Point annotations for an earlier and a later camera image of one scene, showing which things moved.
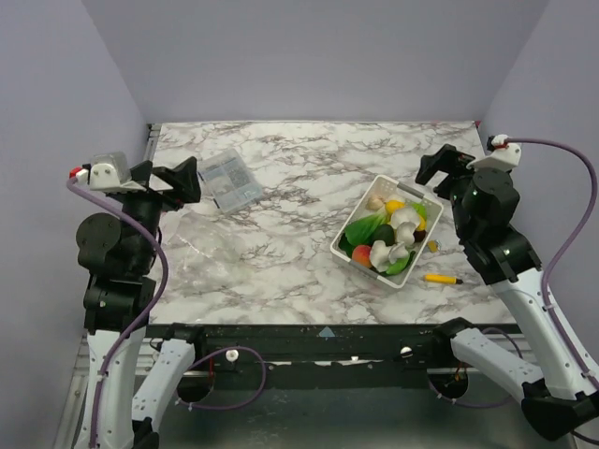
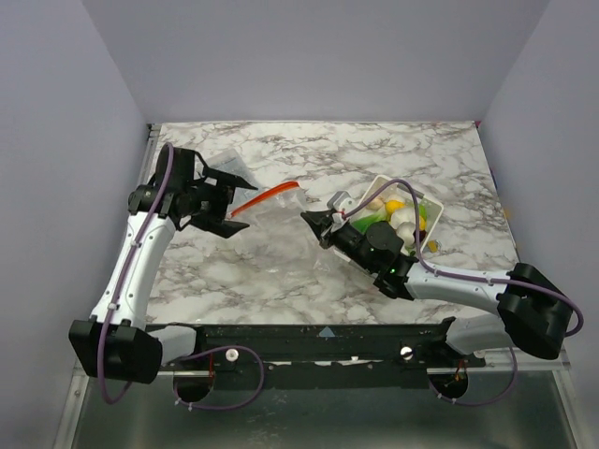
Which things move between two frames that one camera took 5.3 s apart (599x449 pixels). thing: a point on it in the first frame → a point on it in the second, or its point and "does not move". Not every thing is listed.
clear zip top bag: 203,249 → 272,250
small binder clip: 434,245 does not move
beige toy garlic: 375,203 does not move
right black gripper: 449,174 → 328,232
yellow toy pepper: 394,205 does not move
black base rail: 385,355 does not move
